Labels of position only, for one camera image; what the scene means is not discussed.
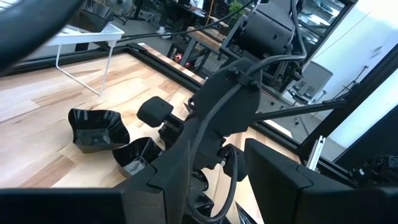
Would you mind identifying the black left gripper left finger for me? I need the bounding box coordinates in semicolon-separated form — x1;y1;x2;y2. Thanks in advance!
114;139;191;224

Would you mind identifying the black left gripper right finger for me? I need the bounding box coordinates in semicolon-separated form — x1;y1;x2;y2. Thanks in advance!
244;139;312;224

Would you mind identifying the black round plastic bowl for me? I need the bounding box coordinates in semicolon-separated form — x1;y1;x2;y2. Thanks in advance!
111;136;164;179

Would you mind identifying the black square mini plate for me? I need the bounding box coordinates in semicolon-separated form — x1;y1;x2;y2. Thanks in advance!
67;108;131;154
79;0;116;32

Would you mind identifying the wooden background workbench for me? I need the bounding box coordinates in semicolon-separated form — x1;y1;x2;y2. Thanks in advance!
186;26;231;78

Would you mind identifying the person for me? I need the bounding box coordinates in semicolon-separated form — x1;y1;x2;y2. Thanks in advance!
155;0;175;40

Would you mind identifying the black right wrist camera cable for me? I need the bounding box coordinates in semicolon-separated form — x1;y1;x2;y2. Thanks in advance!
186;0;308;223

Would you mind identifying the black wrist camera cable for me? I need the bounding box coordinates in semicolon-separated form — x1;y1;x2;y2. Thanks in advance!
0;0;83;71
186;0;308;223

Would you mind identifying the silver aluminium bracket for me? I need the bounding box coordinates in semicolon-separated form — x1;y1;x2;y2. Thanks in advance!
306;135;327;172

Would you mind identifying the white lattice wire rack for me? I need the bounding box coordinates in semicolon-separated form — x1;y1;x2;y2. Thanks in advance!
21;23;125;96

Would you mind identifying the black left wrist camera cable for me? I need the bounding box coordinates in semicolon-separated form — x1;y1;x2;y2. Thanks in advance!
0;0;83;71

